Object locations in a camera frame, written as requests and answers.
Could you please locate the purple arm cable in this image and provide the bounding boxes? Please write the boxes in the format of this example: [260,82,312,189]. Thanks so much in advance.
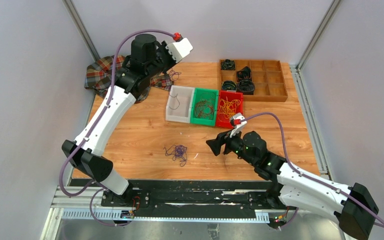
[231,111,384,238]
[58,29,183,228]

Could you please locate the wooden compartment tray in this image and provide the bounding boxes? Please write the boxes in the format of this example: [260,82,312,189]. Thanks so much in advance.
[217,58,288,102]

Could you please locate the black coiled cable top-left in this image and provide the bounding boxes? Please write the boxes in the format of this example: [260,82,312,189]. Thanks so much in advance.
[220,58,237,71]

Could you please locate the plaid flannel shirt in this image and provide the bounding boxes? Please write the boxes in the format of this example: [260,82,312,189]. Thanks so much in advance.
[84,55,174,104]

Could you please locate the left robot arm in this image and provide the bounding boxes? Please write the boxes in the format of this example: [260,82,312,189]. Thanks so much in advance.
[58,29,193,207]

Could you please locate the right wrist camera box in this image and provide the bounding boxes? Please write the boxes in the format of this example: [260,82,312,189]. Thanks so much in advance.
[229,112,248,138]

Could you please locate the green plastic bin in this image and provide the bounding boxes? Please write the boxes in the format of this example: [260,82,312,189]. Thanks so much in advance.
[190,87,219,127]

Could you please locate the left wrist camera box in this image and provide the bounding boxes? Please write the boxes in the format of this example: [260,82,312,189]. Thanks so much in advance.
[165,38,193,63]

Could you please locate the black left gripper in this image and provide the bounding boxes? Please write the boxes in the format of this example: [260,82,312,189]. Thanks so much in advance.
[147,40,180,79]

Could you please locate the black coiled cable middle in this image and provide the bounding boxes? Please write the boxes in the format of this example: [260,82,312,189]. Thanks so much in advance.
[235,66,253,82]

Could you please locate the yellow wire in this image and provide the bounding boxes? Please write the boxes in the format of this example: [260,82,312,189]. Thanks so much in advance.
[226,97,244,114]
[219,97,235,122]

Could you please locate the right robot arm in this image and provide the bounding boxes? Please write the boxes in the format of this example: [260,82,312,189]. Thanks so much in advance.
[206,131,379,240]

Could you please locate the red plastic bin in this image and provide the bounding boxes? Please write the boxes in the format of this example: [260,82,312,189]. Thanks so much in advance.
[215,90,244,128]

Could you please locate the coloured wire bundle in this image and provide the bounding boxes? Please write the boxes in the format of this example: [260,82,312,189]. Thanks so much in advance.
[163,143,190,168]

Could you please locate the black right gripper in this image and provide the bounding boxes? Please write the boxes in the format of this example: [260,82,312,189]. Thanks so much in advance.
[206,125,257,166]

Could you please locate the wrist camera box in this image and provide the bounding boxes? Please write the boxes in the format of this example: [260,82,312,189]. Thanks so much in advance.
[229,112,248,138]
[165,38,193,63]

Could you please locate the red wire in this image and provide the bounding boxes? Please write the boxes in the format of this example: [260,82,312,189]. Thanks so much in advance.
[194,94,217,121]

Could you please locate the white plastic bin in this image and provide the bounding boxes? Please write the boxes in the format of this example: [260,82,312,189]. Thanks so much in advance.
[165,85,195,124]

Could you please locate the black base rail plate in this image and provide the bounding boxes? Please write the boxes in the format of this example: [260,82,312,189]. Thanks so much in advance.
[69,178,299,220]

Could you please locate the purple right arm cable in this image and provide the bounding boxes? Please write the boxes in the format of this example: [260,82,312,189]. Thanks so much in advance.
[231,111,384,238]

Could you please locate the black coiled cable lower-left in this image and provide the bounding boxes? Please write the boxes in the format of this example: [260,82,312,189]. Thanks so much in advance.
[221,80,238,92]

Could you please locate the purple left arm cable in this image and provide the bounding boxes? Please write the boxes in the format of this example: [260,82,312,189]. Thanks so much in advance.
[58,29,183,228]

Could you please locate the black coiled cable lower-right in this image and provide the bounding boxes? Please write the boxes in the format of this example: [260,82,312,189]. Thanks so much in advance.
[236,79,256,96]

